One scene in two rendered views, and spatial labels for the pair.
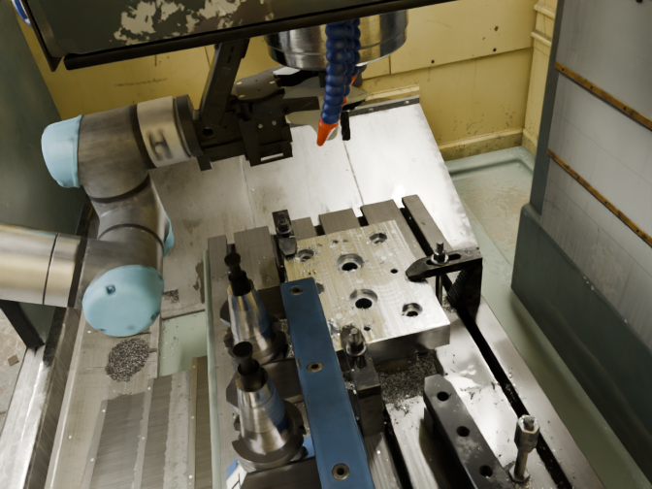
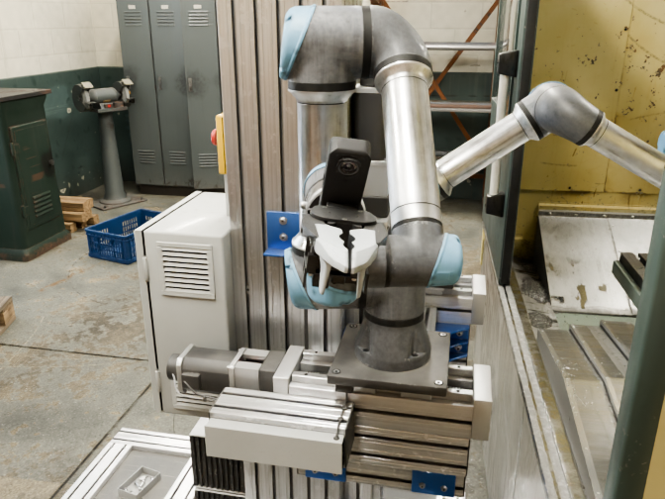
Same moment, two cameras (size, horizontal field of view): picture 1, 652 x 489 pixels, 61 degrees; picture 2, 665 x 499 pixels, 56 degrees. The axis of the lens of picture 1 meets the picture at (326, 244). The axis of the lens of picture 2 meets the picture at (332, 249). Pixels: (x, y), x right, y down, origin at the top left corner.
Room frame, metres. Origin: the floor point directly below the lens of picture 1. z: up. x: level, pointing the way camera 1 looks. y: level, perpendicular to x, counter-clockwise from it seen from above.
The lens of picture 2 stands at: (-1.23, 0.69, 1.66)
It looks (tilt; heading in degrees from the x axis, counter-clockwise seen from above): 20 degrees down; 15
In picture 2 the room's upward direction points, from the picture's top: straight up
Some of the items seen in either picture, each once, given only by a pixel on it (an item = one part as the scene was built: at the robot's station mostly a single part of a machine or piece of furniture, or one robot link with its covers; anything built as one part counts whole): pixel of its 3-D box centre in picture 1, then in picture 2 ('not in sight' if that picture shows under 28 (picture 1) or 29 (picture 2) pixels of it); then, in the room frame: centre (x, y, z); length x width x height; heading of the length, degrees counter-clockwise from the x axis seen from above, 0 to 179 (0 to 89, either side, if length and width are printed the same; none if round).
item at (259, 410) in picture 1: (259, 405); not in sight; (0.28, 0.07, 1.26); 0.04 x 0.04 x 0.07
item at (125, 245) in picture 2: not in sight; (134, 235); (2.76, 3.35, 0.11); 0.62 x 0.42 x 0.22; 169
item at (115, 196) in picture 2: not in sight; (108, 143); (3.86, 4.25, 0.57); 0.47 x 0.37 x 1.14; 154
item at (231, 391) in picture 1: (262, 386); not in sight; (0.33, 0.08, 1.21); 0.07 x 0.05 x 0.01; 97
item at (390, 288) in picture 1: (357, 289); not in sight; (0.71, -0.04, 0.97); 0.29 x 0.23 x 0.05; 7
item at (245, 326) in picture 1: (247, 312); not in sight; (0.39, 0.08, 1.26); 0.04 x 0.04 x 0.07
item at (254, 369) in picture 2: not in sight; (233, 373); (-0.15, 1.21, 0.95); 0.28 x 0.13 x 0.09; 94
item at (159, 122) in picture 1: (168, 132); not in sight; (0.60, 0.16, 1.36); 0.08 x 0.05 x 0.08; 7
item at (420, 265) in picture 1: (442, 274); not in sight; (0.71, -0.20, 0.97); 0.13 x 0.03 x 0.15; 97
